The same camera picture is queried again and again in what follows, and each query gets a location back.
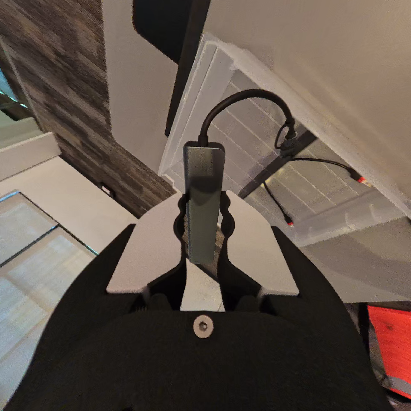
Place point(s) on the black panel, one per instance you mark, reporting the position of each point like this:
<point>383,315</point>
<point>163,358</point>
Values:
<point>167,22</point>

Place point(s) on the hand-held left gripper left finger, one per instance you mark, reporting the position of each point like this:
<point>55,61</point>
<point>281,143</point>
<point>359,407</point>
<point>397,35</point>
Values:
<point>144,257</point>

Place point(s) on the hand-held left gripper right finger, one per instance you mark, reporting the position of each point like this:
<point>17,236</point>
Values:
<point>257,257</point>

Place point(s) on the red cloth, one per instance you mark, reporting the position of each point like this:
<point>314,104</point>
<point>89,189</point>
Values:
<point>391,337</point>

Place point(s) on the clear plastic bin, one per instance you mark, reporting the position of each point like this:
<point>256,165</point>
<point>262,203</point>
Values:
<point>321,205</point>

